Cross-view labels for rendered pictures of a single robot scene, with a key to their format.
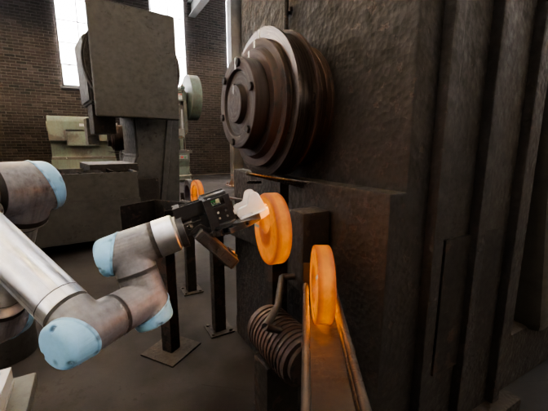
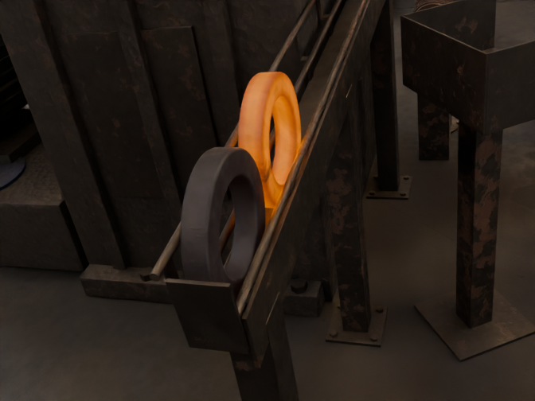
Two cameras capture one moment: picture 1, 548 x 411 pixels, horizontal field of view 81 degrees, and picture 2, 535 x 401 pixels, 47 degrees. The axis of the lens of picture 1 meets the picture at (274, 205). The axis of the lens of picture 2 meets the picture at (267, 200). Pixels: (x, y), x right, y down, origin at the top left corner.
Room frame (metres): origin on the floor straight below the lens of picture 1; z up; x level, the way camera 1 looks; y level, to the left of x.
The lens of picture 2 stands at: (2.42, 1.05, 1.08)
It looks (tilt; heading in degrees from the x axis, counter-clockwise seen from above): 32 degrees down; 231
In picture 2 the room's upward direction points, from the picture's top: 10 degrees counter-clockwise
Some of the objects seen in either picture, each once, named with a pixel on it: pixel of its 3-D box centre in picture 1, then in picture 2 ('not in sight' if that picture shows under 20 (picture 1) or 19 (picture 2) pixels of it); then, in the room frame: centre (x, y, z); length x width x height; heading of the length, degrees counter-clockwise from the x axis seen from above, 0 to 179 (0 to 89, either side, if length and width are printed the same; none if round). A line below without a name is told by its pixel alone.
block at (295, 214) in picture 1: (309, 248); not in sight; (0.94, -0.11, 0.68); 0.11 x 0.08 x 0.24; 119
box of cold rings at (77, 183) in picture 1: (77, 205); not in sight; (3.19, 1.97, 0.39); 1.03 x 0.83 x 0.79; 123
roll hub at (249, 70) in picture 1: (241, 103); not in sight; (1.09, 0.10, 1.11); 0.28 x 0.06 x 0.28; 29
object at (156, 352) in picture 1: (163, 279); (483, 195); (1.44, 0.52, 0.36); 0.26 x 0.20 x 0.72; 64
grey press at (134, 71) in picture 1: (117, 124); not in sight; (3.72, 1.75, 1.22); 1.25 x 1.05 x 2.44; 127
